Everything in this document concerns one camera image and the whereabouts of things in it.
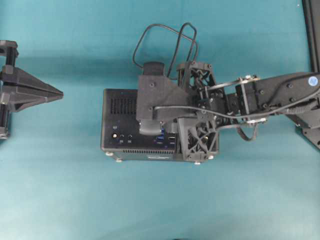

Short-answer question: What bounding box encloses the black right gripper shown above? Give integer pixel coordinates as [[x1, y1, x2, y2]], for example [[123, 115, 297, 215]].
[[176, 61, 230, 160]]

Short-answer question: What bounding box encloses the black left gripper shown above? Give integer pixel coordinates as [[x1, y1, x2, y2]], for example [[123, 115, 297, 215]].
[[0, 40, 63, 139]]

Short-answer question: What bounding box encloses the black USB cable with plug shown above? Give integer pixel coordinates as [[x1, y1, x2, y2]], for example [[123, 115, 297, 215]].
[[131, 22, 201, 78]]

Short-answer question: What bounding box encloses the black mini PC box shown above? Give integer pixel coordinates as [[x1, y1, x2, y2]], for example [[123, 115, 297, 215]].
[[100, 88, 183, 162]]

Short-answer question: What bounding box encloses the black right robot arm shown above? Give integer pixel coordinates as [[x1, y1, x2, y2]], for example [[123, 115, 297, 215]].
[[172, 61, 320, 163]]

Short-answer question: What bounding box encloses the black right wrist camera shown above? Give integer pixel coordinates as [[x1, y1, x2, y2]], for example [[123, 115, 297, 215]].
[[136, 61, 195, 126]]

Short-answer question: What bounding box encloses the black metal frame rail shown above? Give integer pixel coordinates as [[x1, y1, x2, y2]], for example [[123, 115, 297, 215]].
[[302, 0, 320, 73]]

